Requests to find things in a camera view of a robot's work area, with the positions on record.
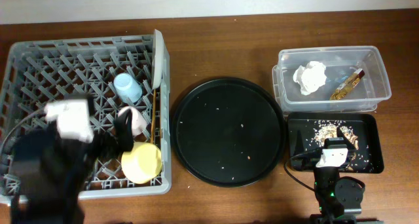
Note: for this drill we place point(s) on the grey dishwasher rack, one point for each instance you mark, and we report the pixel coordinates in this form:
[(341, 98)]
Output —
[(39, 72)]

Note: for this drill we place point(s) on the white round plate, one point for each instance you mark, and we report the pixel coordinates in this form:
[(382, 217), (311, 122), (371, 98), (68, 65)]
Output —
[(158, 59)]

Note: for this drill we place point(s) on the black rectangular tray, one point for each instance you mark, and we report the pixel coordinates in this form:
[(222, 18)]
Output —
[(368, 158)]

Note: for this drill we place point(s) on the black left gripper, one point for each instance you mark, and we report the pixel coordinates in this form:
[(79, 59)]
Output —
[(107, 139)]

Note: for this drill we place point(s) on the clear plastic bin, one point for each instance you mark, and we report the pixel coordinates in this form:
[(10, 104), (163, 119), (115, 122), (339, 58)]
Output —
[(340, 63)]

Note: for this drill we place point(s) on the white tissue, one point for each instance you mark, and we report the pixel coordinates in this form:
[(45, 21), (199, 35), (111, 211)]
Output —
[(310, 77)]

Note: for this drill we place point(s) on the food scraps pile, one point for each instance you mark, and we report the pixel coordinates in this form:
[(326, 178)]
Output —
[(330, 131)]

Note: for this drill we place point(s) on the brown snack wrapper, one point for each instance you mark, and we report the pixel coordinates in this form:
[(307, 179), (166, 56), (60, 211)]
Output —
[(348, 85)]

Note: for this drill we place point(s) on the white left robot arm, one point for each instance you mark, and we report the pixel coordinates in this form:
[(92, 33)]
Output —
[(53, 167)]

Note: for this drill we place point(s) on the light blue plastic cup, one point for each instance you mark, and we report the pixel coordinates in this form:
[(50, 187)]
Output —
[(128, 89)]

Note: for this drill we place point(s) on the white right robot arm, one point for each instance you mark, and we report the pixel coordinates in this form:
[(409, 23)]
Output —
[(339, 198)]

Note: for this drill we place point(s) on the round black tray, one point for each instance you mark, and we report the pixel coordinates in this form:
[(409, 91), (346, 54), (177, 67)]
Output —
[(228, 132)]

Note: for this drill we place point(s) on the pink plastic cup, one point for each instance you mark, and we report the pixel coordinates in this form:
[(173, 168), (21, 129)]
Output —
[(139, 124)]

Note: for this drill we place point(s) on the yellow bowl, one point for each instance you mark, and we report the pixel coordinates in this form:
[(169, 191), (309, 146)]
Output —
[(142, 163)]

